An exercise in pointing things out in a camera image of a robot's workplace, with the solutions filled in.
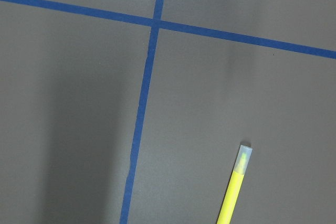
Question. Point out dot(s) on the yellow highlighter pen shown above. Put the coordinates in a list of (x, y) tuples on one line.
[(234, 185)]

